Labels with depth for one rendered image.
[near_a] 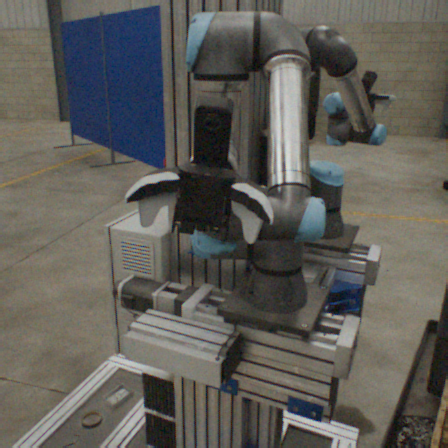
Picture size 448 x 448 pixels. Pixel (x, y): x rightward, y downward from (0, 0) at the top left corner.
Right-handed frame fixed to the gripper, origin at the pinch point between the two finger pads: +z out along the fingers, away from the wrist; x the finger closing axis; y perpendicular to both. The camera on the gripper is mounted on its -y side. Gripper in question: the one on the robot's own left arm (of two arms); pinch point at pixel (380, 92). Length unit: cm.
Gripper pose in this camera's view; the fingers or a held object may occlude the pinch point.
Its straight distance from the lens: 204.3
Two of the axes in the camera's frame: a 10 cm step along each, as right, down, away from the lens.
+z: 7.2, -2.3, 6.5
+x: 6.9, 3.7, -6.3
